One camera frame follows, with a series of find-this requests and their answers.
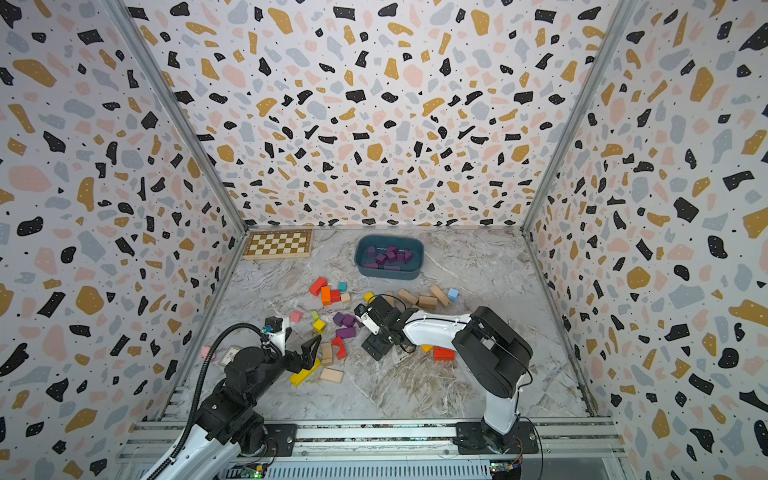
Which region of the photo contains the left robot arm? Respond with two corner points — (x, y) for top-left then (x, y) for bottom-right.
(143, 331), (321, 479)

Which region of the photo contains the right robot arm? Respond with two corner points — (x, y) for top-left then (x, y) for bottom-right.
(355, 295), (533, 453)

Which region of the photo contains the teal plastic storage bin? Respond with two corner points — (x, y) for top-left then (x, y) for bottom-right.
(354, 235), (425, 281)

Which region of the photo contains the yellow block near gripper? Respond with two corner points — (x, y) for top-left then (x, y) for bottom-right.
(289, 359), (322, 387)

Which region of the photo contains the yellow cube block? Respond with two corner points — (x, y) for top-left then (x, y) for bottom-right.
(313, 319), (326, 334)

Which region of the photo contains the natural wood thick block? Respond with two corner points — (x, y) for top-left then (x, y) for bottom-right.
(397, 289), (418, 305)

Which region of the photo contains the natural wood square block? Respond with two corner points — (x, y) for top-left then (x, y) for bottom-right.
(320, 368), (344, 384)

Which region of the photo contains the red arch block front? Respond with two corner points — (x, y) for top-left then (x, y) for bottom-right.
(331, 337), (348, 360)

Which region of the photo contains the natural wood flat block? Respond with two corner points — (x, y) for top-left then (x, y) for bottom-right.
(417, 296), (438, 310)

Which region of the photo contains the natural wood long block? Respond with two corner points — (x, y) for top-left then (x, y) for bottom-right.
(430, 285), (451, 307)

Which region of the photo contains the red wedge block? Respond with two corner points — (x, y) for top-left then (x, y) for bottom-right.
(432, 347), (456, 361)

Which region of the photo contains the orange rectangular block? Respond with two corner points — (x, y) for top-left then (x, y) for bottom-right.
(320, 286), (333, 306)

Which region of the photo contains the wooden chessboard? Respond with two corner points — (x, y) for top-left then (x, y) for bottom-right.
(243, 229), (312, 261)

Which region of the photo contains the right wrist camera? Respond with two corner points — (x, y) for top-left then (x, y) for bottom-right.
(354, 304), (380, 335)

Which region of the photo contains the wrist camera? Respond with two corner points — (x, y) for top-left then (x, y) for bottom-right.
(262, 316), (290, 355)
(354, 304), (380, 335)

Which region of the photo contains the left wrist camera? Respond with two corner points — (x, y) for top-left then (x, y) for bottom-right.
(262, 316), (290, 355)

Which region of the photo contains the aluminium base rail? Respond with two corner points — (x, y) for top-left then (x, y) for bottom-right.
(113, 416), (631, 480)

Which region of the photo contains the aluminium corner post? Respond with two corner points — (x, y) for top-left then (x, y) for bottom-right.
(520, 0), (637, 234)

